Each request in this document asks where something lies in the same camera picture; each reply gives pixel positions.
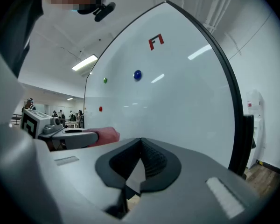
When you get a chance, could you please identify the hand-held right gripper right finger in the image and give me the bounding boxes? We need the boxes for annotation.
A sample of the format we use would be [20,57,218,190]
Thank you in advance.
[128,138,273,224]

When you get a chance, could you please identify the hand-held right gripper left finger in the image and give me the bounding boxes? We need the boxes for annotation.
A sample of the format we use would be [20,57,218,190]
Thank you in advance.
[49,138,143,224]

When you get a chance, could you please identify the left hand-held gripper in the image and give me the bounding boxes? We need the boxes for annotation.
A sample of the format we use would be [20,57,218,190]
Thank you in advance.
[20,108,99,150]

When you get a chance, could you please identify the pink cloth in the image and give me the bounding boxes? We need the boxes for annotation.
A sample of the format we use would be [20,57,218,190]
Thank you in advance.
[84,126,120,147]

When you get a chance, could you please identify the whiteboard with black frame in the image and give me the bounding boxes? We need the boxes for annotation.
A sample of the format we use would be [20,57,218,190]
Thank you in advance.
[83,0,245,173]

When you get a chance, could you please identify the white table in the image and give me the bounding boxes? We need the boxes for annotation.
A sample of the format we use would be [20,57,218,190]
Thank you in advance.
[64,120,80,129]

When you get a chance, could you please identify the long ceiling light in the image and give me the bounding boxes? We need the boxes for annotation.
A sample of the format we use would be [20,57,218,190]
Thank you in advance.
[71,54,98,71]

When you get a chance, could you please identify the person's white sleeve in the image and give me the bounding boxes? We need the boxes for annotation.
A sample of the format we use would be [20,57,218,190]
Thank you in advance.
[0,40,27,126]

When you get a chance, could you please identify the white water dispenser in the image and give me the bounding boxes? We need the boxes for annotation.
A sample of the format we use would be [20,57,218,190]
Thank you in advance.
[245,89,265,170]

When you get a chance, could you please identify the red and black square sticker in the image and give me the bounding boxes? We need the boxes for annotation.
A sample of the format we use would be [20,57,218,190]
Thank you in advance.
[148,33,165,51]

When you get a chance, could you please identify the person's dark vest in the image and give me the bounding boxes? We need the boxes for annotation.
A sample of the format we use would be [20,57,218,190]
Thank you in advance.
[0,0,46,78]

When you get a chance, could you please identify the white ceiling pipes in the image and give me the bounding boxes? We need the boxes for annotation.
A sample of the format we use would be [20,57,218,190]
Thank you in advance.
[203,0,238,34]

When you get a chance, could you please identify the black head camera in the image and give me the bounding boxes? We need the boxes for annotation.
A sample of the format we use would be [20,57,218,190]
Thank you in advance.
[92,1,117,22]

